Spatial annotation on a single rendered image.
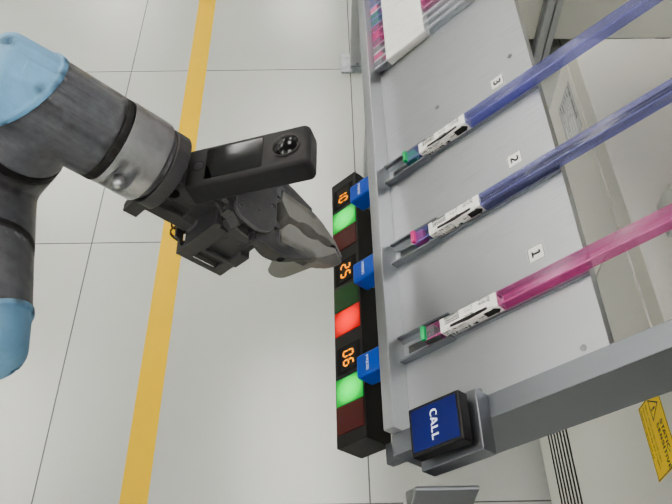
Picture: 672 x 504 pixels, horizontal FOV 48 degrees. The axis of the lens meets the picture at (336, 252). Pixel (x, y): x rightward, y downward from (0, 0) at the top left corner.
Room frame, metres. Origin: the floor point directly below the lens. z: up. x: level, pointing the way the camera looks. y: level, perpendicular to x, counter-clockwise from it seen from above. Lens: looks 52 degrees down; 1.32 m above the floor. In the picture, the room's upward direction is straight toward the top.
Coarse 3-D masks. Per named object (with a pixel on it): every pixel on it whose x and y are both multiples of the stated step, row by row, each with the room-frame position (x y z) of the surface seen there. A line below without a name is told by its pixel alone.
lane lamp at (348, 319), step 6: (354, 306) 0.44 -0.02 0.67; (342, 312) 0.44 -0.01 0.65; (348, 312) 0.43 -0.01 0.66; (354, 312) 0.43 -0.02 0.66; (336, 318) 0.43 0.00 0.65; (342, 318) 0.43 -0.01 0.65; (348, 318) 0.43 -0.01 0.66; (354, 318) 0.42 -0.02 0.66; (336, 324) 0.43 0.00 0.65; (342, 324) 0.42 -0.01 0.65; (348, 324) 0.42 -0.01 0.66; (354, 324) 0.42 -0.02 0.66; (336, 330) 0.42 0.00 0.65; (342, 330) 0.42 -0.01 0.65; (348, 330) 0.41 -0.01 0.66; (336, 336) 0.41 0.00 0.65
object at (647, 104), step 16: (656, 96) 0.46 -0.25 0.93; (624, 112) 0.46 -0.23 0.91; (640, 112) 0.46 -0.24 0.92; (592, 128) 0.47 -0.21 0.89; (608, 128) 0.46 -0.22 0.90; (624, 128) 0.46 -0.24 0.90; (576, 144) 0.46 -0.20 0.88; (592, 144) 0.46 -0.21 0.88; (544, 160) 0.46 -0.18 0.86; (560, 160) 0.46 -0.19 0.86; (512, 176) 0.46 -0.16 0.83; (528, 176) 0.46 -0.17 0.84; (544, 176) 0.46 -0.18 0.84; (496, 192) 0.46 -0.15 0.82; (512, 192) 0.45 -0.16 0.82; (416, 240) 0.46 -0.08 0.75
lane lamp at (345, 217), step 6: (342, 210) 0.58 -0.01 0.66; (348, 210) 0.57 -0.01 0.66; (354, 210) 0.57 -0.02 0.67; (336, 216) 0.58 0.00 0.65; (342, 216) 0.57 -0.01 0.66; (348, 216) 0.56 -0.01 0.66; (354, 216) 0.56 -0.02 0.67; (336, 222) 0.57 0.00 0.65; (342, 222) 0.56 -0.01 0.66; (348, 222) 0.56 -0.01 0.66; (336, 228) 0.56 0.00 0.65; (342, 228) 0.55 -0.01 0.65
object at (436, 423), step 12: (420, 408) 0.26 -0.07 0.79; (432, 408) 0.26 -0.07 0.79; (444, 408) 0.25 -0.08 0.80; (456, 408) 0.25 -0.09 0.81; (420, 420) 0.25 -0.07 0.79; (432, 420) 0.25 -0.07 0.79; (444, 420) 0.24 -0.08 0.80; (456, 420) 0.24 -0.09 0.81; (420, 432) 0.24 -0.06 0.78; (432, 432) 0.24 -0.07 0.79; (444, 432) 0.24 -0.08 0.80; (456, 432) 0.23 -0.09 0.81; (420, 444) 0.23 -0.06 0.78; (432, 444) 0.23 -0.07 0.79
